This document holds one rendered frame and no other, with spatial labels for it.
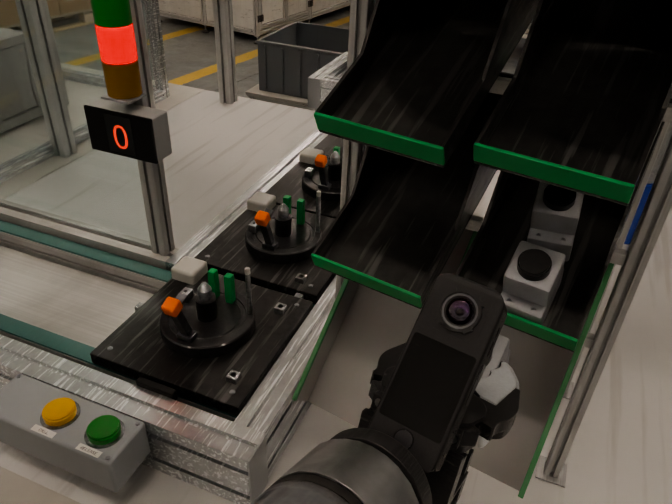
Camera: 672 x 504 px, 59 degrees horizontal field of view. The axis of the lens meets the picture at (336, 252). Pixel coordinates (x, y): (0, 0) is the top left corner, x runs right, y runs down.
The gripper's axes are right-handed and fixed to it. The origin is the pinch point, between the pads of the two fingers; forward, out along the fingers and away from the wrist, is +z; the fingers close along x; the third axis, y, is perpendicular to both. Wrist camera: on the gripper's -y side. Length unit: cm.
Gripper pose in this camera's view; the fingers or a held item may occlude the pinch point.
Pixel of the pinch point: (475, 353)
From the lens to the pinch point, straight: 51.0
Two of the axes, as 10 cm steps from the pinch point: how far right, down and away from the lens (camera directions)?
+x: 8.5, 3.3, -4.2
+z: 4.8, -1.6, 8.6
